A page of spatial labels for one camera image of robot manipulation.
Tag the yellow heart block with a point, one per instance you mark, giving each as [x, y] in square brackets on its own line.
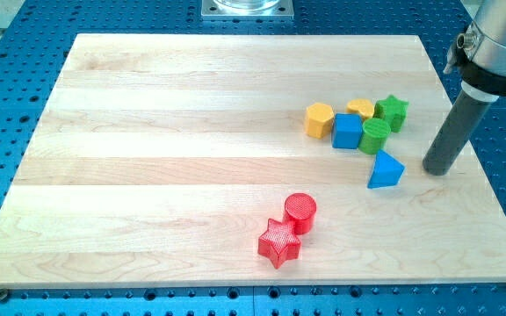
[362, 107]

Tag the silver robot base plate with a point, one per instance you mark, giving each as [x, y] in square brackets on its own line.
[246, 9]

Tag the blue triangle block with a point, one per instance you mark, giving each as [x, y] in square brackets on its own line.
[387, 171]

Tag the blue cube block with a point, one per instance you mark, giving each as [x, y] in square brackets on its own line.
[347, 131]

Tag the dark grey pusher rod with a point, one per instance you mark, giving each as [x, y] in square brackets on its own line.
[464, 117]

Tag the yellow hexagon block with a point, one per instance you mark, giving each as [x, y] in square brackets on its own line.
[319, 120]

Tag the light wooden board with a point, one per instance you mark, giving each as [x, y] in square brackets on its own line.
[159, 159]

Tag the green cylinder block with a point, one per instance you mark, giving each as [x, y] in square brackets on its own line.
[375, 132]

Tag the red star block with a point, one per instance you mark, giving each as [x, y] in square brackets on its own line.
[279, 242]

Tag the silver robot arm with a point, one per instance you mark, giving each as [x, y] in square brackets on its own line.
[479, 53]

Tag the red cylinder block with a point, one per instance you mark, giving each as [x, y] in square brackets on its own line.
[300, 208]

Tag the green star block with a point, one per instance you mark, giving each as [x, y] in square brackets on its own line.
[392, 110]

